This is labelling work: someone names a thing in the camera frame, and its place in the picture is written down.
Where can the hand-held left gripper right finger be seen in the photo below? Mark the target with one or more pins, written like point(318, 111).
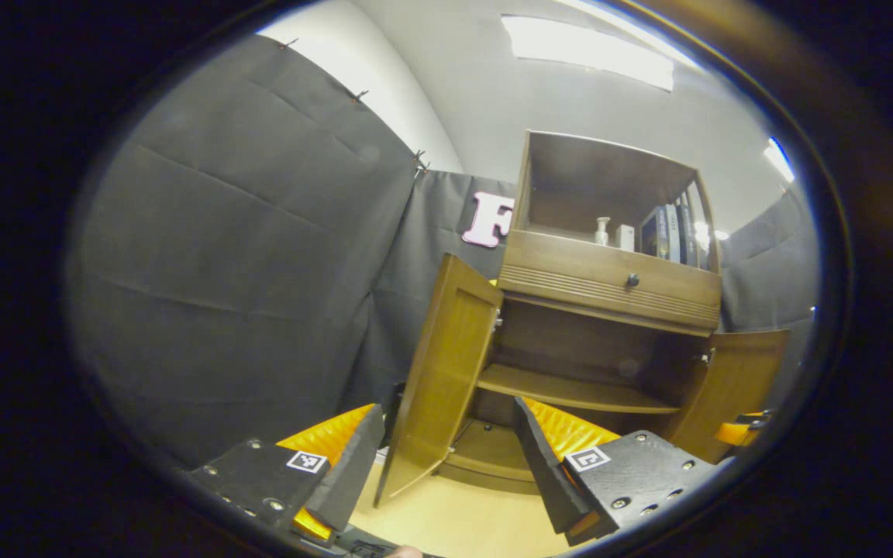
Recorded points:
point(543, 465)

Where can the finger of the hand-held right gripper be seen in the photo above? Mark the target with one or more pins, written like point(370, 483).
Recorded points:
point(755, 419)
point(729, 434)

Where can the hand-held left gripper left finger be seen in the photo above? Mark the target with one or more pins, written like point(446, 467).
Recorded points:
point(349, 465)

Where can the wooden shoe cabinet door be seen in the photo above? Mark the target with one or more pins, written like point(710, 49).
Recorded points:
point(733, 380)
point(446, 364)

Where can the wooden double-door shoe cabinet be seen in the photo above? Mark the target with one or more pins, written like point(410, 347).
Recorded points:
point(601, 279)

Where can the wooden cabinet shelf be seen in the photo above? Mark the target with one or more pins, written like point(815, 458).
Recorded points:
point(570, 390)

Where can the metal door hinge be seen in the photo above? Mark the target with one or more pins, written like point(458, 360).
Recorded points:
point(498, 318)
point(705, 356)

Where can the wooden cabinet drawer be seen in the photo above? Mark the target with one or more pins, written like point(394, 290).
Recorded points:
point(570, 271)

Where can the dark book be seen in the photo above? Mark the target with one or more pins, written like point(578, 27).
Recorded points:
point(687, 234)

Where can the grey book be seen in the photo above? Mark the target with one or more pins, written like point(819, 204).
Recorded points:
point(673, 232)

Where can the blue book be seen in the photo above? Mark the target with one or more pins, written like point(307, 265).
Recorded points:
point(660, 232)

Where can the small white box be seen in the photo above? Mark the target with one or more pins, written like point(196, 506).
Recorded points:
point(625, 238)

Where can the small pump bottle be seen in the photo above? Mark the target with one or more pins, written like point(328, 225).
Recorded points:
point(602, 232)

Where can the small ceiling light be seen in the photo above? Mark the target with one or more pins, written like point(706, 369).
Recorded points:
point(778, 159)

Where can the ceiling light panel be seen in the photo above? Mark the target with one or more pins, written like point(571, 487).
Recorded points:
point(586, 50)

